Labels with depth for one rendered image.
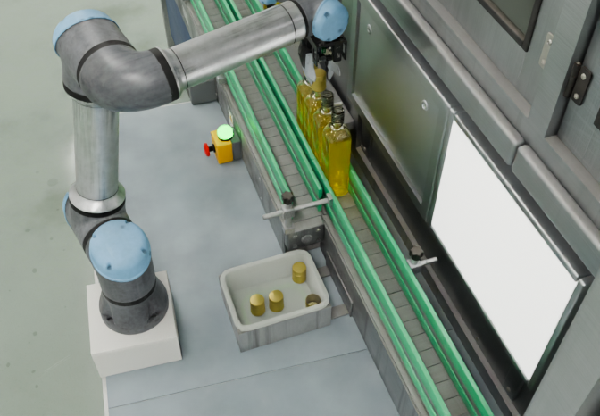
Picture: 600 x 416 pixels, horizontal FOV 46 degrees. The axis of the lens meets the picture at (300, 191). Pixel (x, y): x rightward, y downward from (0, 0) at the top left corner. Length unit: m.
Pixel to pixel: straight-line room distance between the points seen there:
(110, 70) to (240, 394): 0.77
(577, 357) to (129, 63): 0.89
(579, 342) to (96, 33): 0.98
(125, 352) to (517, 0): 1.05
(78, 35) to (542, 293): 0.90
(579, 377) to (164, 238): 1.47
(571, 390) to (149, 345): 1.18
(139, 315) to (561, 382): 1.14
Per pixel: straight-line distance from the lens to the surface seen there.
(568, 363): 0.55
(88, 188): 1.50
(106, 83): 1.22
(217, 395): 1.63
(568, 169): 1.16
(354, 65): 1.82
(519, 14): 1.23
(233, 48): 1.26
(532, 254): 1.26
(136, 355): 1.64
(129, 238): 1.48
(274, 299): 1.67
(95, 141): 1.42
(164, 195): 2.00
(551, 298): 1.25
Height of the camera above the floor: 2.20
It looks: 47 degrees down
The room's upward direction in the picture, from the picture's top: straight up
